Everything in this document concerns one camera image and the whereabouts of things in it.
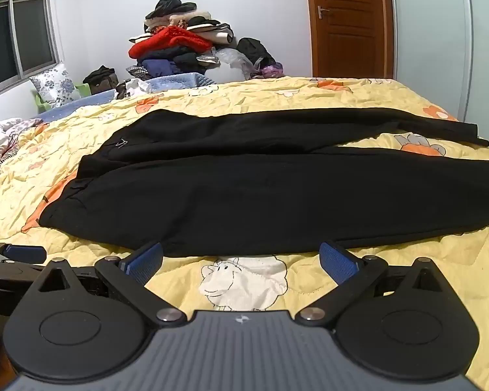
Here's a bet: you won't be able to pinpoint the blue blanket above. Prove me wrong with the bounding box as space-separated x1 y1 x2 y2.
37 72 213 123

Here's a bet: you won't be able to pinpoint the white wardrobe sliding door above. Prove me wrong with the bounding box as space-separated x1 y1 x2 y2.
391 0 489 131

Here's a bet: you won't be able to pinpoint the wooden door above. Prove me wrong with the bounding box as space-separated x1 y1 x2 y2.
304 0 395 79

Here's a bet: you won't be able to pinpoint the floral pillow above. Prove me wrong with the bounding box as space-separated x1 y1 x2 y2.
29 63 82 109

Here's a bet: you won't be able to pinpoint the clear plastic bag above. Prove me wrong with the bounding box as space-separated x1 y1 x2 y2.
215 47 255 81

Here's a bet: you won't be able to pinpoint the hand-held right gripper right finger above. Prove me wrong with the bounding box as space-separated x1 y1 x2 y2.
295 241 447 326

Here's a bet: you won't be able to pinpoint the black and white patterned bag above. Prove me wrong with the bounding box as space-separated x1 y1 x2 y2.
115 77 153 99

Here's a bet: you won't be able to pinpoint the yellow printed quilt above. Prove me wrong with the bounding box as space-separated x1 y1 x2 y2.
0 75 489 384

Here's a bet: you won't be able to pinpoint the pile of clothes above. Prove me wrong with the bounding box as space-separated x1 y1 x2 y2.
128 0 235 81

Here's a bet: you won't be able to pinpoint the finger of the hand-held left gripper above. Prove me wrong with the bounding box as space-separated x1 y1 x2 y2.
0 238 47 265

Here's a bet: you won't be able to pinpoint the black pants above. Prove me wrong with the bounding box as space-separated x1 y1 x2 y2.
38 107 489 258

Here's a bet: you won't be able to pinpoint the red knitted sweater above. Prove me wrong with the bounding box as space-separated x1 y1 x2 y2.
128 25 213 60

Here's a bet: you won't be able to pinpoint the purple bag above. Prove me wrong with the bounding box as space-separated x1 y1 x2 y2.
250 62 284 80

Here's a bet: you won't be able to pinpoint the striped bedding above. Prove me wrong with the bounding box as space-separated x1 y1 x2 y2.
0 117 45 189

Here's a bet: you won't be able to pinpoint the green plastic chair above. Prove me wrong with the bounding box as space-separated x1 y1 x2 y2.
33 82 91 111

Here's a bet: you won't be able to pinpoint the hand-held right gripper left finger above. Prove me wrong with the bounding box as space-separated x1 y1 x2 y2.
33 241 187 326

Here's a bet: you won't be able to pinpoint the black backpack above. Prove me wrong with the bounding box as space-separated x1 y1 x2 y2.
236 37 276 70

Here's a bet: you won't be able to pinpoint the checked cloth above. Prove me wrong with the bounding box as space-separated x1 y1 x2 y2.
126 65 152 81

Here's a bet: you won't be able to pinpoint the window with metal frame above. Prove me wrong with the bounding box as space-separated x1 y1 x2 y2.
0 0 60 101

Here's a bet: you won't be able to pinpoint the dark brown bag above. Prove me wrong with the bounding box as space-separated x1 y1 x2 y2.
82 65 120 95

